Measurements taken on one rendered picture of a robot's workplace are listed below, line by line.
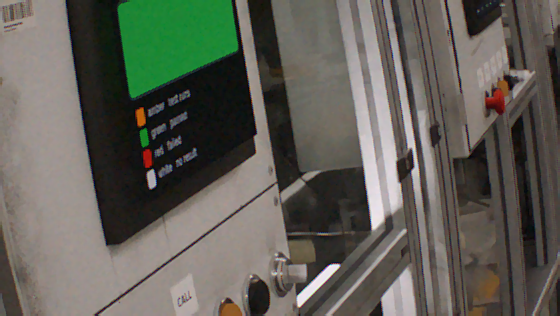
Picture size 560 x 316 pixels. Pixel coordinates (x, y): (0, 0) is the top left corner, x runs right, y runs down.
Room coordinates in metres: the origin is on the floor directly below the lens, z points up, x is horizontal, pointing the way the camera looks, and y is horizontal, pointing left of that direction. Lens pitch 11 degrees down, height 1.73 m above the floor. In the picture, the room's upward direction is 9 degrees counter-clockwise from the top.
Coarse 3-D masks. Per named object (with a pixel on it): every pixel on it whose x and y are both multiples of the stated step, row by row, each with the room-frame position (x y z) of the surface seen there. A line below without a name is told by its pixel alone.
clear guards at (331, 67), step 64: (256, 0) 1.14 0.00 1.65; (320, 0) 1.29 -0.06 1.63; (384, 0) 1.51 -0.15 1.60; (320, 64) 1.26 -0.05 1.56; (320, 128) 1.23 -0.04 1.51; (384, 128) 1.42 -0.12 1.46; (320, 192) 1.21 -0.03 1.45; (384, 192) 1.39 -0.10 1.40; (320, 256) 1.18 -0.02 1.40; (384, 256) 1.36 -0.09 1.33
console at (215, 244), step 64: (0, 0) 0.73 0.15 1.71; (64, 0) 0.80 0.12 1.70; (0, 64) 0.72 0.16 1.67; (64, 64) 0.79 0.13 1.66; (256, 64) 1.09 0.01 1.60; (0, 128) 0.71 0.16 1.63; (64, 128) 0.78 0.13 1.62; (0, 192) 0.70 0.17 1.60; (64, 192) 0.77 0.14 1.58; (128, 192) 0.82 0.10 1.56; (192, 192) 0.91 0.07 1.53; (256, 192) 1.05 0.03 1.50; (0, 256) 0.72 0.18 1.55; (64, 256) 0.75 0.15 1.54; (128, 256) 0.83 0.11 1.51; (192, 256) 0.92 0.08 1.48; (256, 256) 1.03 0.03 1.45
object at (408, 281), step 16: (384, 32) 1.49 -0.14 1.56; (384, 48) 1.47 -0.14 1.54; (384, 64) 1.46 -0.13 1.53; (400, 112) 1.49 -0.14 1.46; (400, 128) 1.49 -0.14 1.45; (400, 144) 1.47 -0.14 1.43; (416, 224) 1.49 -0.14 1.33; (416, 240) 1.49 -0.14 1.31; (416, 288) 1.47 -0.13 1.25; (384, 304) 1.47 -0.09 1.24; (416, 304) 1.46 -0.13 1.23
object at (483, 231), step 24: (504, 0) 2.39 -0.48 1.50; (504, 24) 2.34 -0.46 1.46; (480, 144) 1.97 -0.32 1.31; (456, 168) 1.80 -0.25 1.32; (480, 168) 1.95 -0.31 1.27; (528, 168) 2.66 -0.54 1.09; (480, 192) 1.93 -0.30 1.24; (528, 192) 2.66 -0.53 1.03; (480, 216) 1.92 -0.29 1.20; (504, 216) 2.09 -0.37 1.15; (528, 216) 2.66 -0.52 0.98; (480, 240) 1.90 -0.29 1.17; (504, 240) 2.08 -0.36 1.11; (528, 240) 2.66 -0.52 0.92; (480, 264) 1.89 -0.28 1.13; (504, 264) 2.06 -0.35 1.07; (480, 288) 1.87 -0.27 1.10; (504, 288) 2.05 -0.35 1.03; (480, 312) 1.86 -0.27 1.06; (504, 312) 2.03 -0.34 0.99
